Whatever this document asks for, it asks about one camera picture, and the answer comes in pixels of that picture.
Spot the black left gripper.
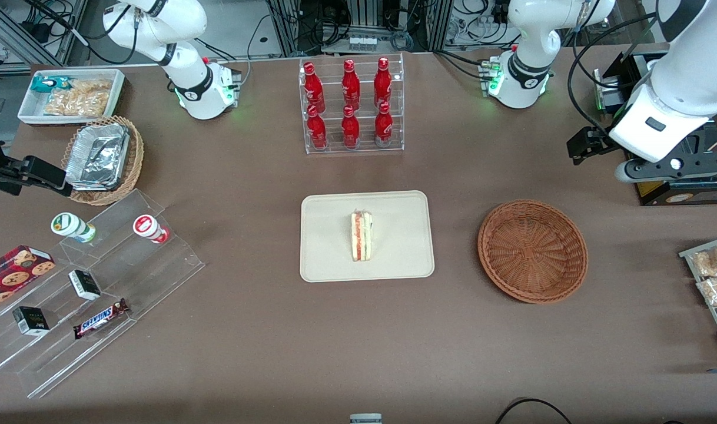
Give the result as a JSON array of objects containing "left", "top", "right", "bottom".
[{"left": 566, "top": 127, "right": 622, "bottom": 165}]

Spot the triangle sandwich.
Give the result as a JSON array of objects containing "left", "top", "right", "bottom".
[{"left": 350, "top": 210, "right": 374, "bottom": 263}]

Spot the oval wicker basket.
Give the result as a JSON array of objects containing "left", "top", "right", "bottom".
[{"left": 61, "top": 115, "right": 145, "bottom": 206}]

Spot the round brown wicker basket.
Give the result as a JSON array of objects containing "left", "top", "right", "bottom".
[{"left": 477, "top": 200, "right": 589, "bottom": 304}]

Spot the beige rectangular tray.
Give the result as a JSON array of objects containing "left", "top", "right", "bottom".
[{"left": 300, "top": 190, "right": 435, "bottom": 283}]

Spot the white rectangular bin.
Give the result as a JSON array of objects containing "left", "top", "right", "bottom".
[{"left": 17, "top": 68, "right": 127, "bottom": 127}]

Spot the green lid yogurt bottle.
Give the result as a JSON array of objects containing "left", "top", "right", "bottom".
[{"left": 51, "top": 212, "right": 98, "bottom": 244}]

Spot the stack of foil trays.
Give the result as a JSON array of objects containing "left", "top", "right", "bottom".
[{"left": 65, "top": 123, "right": 131, "bottom": 191}]

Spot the teal snack packet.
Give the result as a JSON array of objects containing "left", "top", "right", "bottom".
[{"left": 31, "top": 76, "right": 72, "bottom": 94}]

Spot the clear bag of chips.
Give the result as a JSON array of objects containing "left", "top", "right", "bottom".
[{"left": 43, "top": 79, "right": 113, "bottom": 117}]

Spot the red cookie box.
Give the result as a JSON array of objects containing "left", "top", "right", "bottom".
[{"left": 0, "top": 245, "right": 57, "bottom": 314}]

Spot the small black white box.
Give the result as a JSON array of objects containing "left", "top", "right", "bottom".
[
  {"left": 12, "top": 306, "right": 51, "bottom": 337},
  {"left": 68, "top": 269, "right": 102, "bottom": 302}
]

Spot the red lid yogurt bottle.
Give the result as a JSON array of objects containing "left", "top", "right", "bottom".
[{"left": 132, "top": 214, "right": 170, "bottom": 244}]

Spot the clear acrylic step shelf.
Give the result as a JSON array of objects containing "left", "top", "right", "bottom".
[{"left": 0, "top": 188, "right": 206, "bottom": 399}]

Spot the Snickers chocolate bar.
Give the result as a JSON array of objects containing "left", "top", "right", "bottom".
[{"left": 72, "top": 298, "right": 130, "bottom": 340}]

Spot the red cola bottle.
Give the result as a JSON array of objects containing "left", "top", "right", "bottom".
[
  {"left": 303, "top": 62, "right": 326, "bottom": 112},
  {"left": 374, "top": 57, "right": 393, "bottom": 107},
  {"left": 341, "top": 105, "right": 360, "bottom": 149},
  {"left": 374, "top": 101, "right": 394, "bottom": 148},
  {"left": 306, "top": 105, "right": 328, "bottom": 150},
  {"left": 341, "top": 59, "right": 361, "bottom": 110}
]

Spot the clear acrylic bottle rack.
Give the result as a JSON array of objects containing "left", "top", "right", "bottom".
[{"left": 299, "top": 53, "right": 405, "bottom": 155}]

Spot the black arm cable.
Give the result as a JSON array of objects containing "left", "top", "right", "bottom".
[{"left": 567, "top": 13, "right": 665, "bottom": 135}]

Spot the black floor cable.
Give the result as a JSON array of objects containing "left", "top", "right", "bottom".
[{"left": 494, "top": 398, "right": 575, "bottom": 424}]

